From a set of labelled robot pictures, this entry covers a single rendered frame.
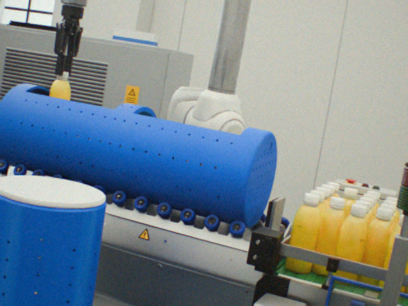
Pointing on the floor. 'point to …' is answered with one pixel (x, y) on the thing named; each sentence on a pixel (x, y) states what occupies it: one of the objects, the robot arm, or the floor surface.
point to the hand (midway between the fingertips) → (64, 65)
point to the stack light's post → (395, 272)
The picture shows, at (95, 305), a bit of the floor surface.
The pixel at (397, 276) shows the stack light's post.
